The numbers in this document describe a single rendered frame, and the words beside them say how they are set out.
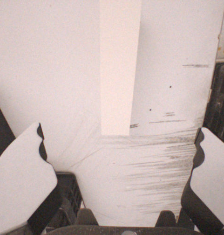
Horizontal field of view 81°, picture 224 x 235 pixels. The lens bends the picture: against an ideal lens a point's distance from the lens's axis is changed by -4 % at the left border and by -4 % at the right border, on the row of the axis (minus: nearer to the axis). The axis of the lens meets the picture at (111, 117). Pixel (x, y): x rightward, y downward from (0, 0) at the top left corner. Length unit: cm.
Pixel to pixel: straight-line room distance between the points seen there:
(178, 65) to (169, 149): 24
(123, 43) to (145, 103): 16
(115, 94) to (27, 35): 22
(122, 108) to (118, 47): 11
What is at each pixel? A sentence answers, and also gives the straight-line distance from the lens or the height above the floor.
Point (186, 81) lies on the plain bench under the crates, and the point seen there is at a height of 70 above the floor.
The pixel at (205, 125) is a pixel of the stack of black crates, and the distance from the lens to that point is 114.
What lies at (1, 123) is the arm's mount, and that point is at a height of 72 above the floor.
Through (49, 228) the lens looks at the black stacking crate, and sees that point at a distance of 43.
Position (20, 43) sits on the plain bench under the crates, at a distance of 36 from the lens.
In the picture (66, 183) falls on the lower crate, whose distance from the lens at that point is 48.
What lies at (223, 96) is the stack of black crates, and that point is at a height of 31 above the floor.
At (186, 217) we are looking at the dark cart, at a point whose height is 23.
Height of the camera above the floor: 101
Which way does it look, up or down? 61 degrees down
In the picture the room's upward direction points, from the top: 177 degrees counter-clockwise
